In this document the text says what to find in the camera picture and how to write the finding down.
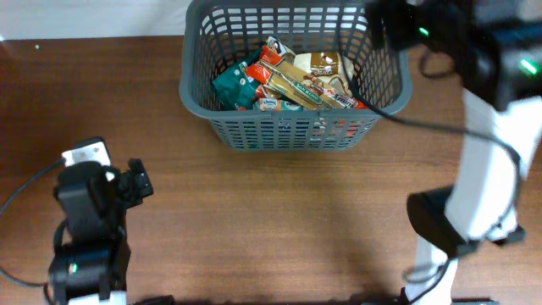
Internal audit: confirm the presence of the green Nescafe coffee bag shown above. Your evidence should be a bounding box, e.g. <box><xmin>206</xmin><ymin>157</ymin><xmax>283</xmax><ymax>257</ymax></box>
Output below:
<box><xmin>212</xmin><ymin>48</ymin><xmax>262</xmax><ymax>110</ymax></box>

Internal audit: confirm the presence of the blue tissue pack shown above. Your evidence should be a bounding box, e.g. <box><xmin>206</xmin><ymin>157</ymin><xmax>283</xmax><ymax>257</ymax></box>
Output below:
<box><xmin>253</xmin><ymin>98</ymin><xmax>303</xmax><ymax>112</ymax></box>

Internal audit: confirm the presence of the orange spaghetti packet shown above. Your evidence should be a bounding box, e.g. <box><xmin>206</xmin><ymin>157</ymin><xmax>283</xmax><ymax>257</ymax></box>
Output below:
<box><xmin>246</xmin><ymin>47</ymin><xmax>366</xmax><ymax>110</ymax></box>

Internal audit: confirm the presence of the small beige snack pouch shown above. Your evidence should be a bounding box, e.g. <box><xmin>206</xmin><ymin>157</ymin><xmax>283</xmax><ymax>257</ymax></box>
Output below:
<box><xmin>265</xmin><ymin>36</ymin><xmax>296</xmax><ymax>64</ymax></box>

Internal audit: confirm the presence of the large beige snack bag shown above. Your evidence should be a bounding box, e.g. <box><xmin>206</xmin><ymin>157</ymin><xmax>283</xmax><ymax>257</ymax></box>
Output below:
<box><xmin>294</xmin><ymin>52</ymin><xmax>354</xmax><ymax>97</ymax></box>

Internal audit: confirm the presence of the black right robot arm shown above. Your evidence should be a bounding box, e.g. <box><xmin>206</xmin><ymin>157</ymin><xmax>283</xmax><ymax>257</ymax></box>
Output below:
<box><xmin>366</xmin><ymin>1</ymin><xmax>541</xmax><ymax>304</ymax></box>

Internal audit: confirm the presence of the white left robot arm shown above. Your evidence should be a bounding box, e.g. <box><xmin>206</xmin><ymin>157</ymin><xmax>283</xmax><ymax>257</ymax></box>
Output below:
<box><xmin>47</xmin><ymin>158</ymin><xmax>153</xmax><ymax>304</ymax></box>

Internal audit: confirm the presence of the grey plastic basket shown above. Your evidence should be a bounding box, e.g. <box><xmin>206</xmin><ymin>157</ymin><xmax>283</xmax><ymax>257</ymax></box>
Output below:
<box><xmin>179</xmin><ymin>0</ymin><xmax>412</xmax><ymax>151</ymax></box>

